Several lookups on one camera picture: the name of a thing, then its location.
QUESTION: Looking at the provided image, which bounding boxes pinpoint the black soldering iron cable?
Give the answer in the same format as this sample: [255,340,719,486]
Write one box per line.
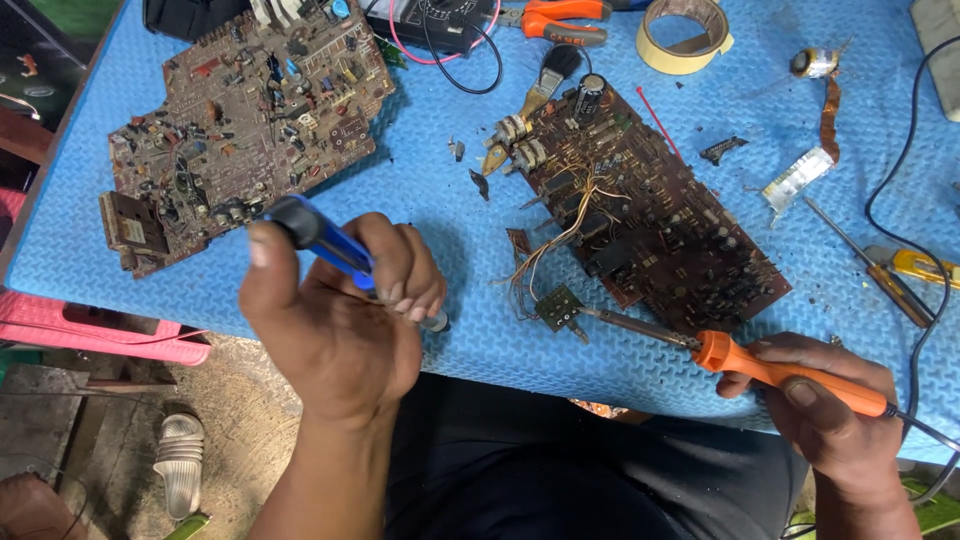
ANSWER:
[780,33,960,540]

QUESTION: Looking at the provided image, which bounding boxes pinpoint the small copper coil part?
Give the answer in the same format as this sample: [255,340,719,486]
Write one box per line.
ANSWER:
[789,37,855,81]

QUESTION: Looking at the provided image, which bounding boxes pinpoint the white slipper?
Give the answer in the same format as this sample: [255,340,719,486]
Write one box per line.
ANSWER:
[152,412,206,522]

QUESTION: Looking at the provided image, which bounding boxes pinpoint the blue foam mat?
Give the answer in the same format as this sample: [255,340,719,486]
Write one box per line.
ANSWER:
[3,0,960,466]

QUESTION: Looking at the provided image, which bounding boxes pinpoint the blue desoldering pump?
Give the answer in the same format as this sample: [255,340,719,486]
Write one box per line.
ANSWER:
[262,195,452,334]

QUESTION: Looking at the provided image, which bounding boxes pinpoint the roll of masking tape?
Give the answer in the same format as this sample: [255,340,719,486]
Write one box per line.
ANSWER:
[635,0,736,76]

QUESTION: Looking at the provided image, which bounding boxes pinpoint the paint brush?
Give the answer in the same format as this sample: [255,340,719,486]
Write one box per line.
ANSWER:
[480,43,585,178]

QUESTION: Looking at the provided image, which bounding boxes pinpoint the person's right hand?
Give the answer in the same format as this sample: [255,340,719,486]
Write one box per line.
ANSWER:
[715,332,906,496]

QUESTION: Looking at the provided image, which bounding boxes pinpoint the flat ribbon cable strip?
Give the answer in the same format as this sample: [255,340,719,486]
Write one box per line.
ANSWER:
[761,71,843,226]

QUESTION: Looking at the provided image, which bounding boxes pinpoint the large brown circuit board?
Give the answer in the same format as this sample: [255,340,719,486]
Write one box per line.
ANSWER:
[98,0,397,280]

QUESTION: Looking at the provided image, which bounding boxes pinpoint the black multimeter lead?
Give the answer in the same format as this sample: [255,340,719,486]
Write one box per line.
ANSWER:
[420,0,505,96]

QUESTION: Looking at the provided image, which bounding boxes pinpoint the grey device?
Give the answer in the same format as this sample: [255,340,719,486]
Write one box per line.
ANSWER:
[909,0,960,123]

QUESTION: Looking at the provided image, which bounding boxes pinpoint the red thin stick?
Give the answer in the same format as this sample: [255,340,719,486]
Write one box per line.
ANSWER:
[636,86,687,165]

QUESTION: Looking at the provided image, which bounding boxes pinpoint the small green circuit board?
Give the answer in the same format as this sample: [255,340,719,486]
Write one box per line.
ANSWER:
[534,283,591,345]

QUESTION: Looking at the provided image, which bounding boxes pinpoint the pink multimeter lead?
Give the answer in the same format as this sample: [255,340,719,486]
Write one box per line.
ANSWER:
[387,0,502,66]

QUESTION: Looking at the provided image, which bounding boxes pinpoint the person's left hand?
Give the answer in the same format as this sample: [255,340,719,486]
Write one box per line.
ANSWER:
[238,212,449,430]

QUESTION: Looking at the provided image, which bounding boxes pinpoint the yellow handled screwdriver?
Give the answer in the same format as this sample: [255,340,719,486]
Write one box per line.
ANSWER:
[802,196,935,330]

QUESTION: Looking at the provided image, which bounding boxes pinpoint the black connector strip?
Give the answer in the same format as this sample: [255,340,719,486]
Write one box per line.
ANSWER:
[699,135,750,167]

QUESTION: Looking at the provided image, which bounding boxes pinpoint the orange handled pliers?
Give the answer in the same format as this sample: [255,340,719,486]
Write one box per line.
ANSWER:
[495,0,654,48]

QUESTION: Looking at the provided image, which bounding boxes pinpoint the person's black trousers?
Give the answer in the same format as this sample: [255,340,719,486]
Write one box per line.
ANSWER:
[384,371,813,540]

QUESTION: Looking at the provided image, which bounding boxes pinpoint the black multimeter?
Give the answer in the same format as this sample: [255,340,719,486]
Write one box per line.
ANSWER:
[358,0,501,55]

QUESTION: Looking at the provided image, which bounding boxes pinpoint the pink plastic stool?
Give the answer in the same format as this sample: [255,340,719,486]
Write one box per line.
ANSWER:
[0,187,213,367]

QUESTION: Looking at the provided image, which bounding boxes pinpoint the dark brown circuit board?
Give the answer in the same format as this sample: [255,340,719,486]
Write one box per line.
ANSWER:
[480,72,794,335]

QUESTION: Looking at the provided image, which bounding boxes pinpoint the yellow utility knife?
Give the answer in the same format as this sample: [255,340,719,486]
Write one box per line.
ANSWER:
[862,244,960,291]

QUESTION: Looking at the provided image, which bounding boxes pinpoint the orange soldering iron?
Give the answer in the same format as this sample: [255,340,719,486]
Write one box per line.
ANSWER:
[577,306,900,419]

